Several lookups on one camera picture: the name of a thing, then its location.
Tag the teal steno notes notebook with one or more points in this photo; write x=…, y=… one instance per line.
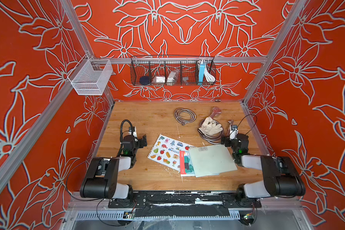
x=186, y=166

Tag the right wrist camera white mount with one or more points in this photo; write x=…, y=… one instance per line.
x=233, y=132

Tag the black wire wall basket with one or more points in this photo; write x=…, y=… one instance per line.
x=162, y=66

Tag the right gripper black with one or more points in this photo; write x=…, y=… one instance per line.
x=227, y=141

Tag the white small box in basket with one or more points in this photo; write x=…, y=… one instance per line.
x=159, y=80

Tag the clear plastic bag in basket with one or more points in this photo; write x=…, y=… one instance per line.
x=172, y=78

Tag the beige work glove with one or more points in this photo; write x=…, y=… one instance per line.
x=210, y=127

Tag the dark round object in basket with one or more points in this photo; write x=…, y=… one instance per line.
x=145, y=80

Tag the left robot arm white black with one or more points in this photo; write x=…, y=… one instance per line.
x=100, y=181

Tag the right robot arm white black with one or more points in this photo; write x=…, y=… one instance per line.
x=280, y=177

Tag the white wire basket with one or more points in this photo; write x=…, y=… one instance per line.
x=91, y=82

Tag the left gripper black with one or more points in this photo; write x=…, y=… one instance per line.
x=139, y=142

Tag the light blue box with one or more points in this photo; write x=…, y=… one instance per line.
x=202, y=67

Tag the white sticker picture notebook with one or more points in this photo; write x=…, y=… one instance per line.
x=166, y=151

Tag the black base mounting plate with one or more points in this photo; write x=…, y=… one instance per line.
x=187, y=204

